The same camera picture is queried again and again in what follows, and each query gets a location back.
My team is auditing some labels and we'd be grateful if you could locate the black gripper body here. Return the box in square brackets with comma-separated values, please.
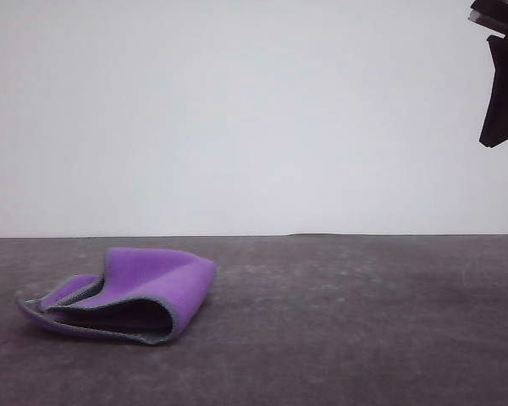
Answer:
[467, 0, 508, 44]

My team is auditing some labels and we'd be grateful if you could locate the purple towel with grey hem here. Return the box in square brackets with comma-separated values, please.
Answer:
[14, 247, 218, 346]

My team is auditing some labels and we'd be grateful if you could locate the grey table cloth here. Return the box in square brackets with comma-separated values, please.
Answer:
[0, 233, 508, 406]

